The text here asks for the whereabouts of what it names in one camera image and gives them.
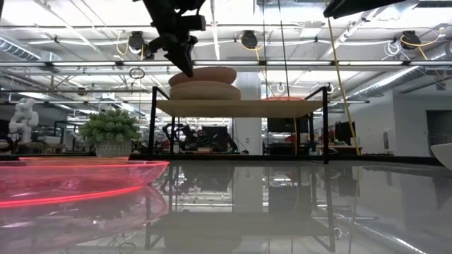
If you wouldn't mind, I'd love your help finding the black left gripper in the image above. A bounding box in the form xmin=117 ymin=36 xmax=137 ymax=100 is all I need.
xmin=146 ymin=10 xmax=198 ymax=78

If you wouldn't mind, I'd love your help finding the white bowl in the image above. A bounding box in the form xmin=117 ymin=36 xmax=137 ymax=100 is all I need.
xmin=429 ymin=143 xmax=452 ymax=171
xmin=168 ymin=66 xmax=238 ymax=88

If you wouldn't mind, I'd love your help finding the beige ceramic plate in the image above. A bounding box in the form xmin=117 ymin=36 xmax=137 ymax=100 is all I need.
xmin=169 ymin=86 xmax=242 ymax=102

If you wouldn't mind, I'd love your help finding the black-framed wooden shelf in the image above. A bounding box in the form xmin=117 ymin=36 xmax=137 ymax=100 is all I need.
xmin=147 ymin=85 xmax=331 ymax=165

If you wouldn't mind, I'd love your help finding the white building pillar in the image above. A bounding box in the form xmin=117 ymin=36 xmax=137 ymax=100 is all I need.
xmin=234 ymin=72 xmax=263 ymax=155

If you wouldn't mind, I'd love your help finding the dark computer monitor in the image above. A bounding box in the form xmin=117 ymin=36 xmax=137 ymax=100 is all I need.
xmin=210 ymin=126 xmax=229 ymax=142
xmin=267 ymin=117 xmax=310 ymax=133
xmin=334 ymin=121 xmax=356 ymax=145

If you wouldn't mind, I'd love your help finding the long ceiling light strip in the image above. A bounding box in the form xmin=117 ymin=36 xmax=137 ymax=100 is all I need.
xmin=0 ymin=60 xmax=452 ymax=68

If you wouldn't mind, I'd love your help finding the green potted plant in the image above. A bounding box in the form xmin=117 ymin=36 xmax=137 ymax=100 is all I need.
xmin=79 ymin=109 xmax=142 ymax=158

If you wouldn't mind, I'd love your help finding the pink transparent plastic plate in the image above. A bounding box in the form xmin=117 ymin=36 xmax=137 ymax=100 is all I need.
xmin=0 ymin=161 xmax=170 ymax=209

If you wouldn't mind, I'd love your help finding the white humanoid robot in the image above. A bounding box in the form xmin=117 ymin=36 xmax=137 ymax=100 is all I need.
xmin=8 ymin=97 xmax=40 ymax=144

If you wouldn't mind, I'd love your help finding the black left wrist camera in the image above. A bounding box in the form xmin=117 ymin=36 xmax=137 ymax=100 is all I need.
xmin=175 ymin=14 xmax=207 ymax=32

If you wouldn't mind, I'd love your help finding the black ceiling cable reel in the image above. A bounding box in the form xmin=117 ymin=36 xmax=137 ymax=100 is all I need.
xmin=241 ymin=30 xmax=258 ymax=50
xmin=127 ymin=30 xmax=155 ymax=61
xmin=400 ymin=30 xmax=422 ymax=50

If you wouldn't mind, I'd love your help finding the yellow hanging cable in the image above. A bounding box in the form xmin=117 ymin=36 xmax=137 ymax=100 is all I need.
xmin=326 ymin=16 xmax=361 ymax=156

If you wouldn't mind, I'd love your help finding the thin black hanging cable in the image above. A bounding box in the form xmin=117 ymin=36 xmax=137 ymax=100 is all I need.
xmin=278 ymin=0 xmax=291 ymax=102

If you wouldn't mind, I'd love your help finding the silver ceiling duct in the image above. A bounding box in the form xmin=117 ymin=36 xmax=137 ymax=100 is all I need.
xmin=347 ymin=63 xmax=452 ymax=100

